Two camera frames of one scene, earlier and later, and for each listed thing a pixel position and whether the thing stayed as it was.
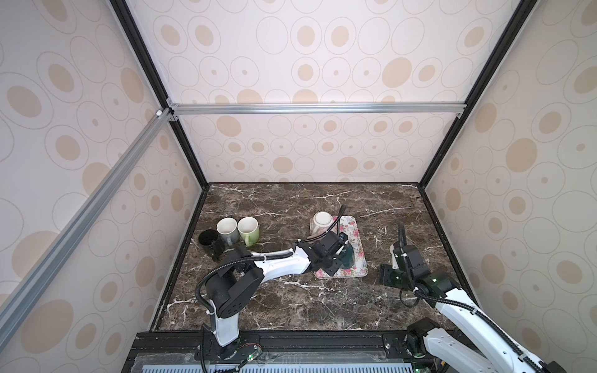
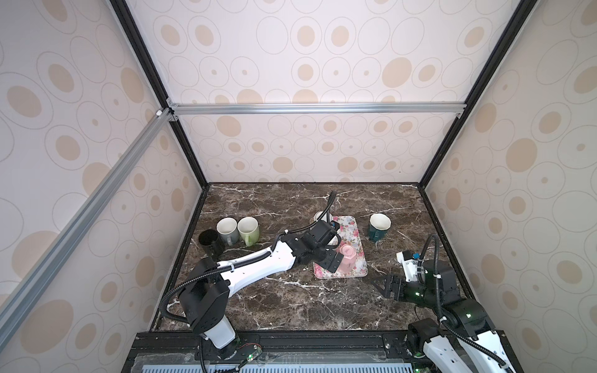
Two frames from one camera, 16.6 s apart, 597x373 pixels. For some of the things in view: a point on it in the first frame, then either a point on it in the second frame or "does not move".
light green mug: [249, 230] does not move
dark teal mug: [347, 256] to [378, 224]
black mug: [211, 241] does not move
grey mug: [227, 228] does not move
